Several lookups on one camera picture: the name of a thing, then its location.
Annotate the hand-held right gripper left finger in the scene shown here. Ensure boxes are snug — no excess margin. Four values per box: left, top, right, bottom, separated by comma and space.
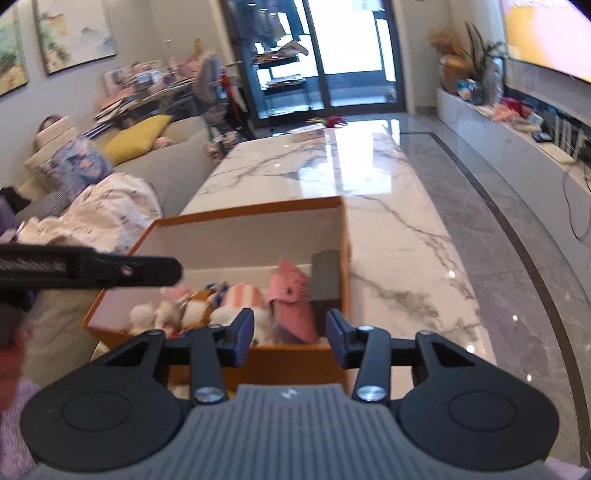
104, 308, 256, 408

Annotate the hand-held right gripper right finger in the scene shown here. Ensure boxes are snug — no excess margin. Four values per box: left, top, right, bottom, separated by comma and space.
327, 309, 478, 405

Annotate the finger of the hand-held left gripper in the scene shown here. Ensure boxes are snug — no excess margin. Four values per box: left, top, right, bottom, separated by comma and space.
69, 249, 184, 291

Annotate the black white plush toy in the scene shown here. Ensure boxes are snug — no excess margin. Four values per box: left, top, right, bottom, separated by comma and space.
210, 302, 274, 345

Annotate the pink striped plush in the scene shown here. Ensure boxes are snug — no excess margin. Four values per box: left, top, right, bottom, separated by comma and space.
224, 283, 265, 311

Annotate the white yellow crochet plush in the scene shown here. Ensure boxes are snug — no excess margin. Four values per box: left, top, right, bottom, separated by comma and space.
127, 286, 190, 334

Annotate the brown dog plush blue outfit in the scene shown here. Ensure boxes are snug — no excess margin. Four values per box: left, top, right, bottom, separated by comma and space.
180, 288, 223, 329

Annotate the orange cardboard box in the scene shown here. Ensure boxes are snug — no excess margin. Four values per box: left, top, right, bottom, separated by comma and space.
83, 195, 354, 394

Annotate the dark grey box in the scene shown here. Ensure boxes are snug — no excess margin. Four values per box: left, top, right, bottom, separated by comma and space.
310, 250, 345, 325

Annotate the pink pouch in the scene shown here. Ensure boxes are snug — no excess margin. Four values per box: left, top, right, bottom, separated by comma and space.
269, 258, 320, 345

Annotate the grey checked pillow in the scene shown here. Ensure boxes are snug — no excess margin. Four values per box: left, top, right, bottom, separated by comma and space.
16, 191, 75, 219

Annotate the white panda print blanket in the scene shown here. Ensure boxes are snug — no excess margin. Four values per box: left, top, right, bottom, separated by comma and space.
18, 173, 165, 256

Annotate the blue floral pillow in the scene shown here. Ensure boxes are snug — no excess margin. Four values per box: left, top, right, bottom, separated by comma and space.
44, 136, 116, 195

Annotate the beige sofa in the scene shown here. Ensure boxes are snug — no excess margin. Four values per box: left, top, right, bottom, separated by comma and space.
18, 115, 219, 370

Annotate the cream pillow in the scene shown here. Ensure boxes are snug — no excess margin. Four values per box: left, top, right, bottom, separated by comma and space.
24, 117, 80, 172

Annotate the yellow pillow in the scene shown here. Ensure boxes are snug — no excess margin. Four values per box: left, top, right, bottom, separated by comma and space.
102, 114, 174, 165

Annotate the cluttered desk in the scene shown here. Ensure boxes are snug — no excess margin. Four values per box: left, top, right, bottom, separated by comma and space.
95, 58, 205, 131

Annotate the grey office chair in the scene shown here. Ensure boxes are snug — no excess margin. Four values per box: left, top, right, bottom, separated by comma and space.
194, 52, 228, 126

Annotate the black shelf rack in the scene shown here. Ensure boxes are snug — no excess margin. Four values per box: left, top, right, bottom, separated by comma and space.
252, 39, 311, 119

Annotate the white marble tv cabinet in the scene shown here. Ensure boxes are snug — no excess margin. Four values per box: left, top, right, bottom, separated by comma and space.
436, 60, 591, 241

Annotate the blue wrapped pot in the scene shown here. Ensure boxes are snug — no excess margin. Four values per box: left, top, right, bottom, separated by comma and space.
455, 78, 485, 104

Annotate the black framed glass door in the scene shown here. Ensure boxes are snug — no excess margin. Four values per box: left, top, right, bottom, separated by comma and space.
221, 0, 408, 133

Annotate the gold vase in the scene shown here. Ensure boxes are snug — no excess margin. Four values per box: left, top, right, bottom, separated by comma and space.
441, 54, 475, 92

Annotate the white router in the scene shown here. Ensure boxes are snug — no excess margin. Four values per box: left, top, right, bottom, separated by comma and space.
549, 115, 588, 163

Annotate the dried flower bunch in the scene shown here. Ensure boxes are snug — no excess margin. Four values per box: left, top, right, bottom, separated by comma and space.
427, 27, 463, 57

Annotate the green potted plant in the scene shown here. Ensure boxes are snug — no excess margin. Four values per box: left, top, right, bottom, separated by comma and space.
464, 21, 509, 85

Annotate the television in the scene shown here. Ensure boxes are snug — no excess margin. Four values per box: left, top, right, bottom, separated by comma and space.
499, 0, 591, 85

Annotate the framed wall painting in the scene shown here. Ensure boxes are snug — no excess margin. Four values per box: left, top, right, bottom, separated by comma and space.
0, 7, 30, 99
33, 0, 119, 76

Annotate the black cable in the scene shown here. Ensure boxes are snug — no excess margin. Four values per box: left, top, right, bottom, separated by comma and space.
560, 173, 591, 241

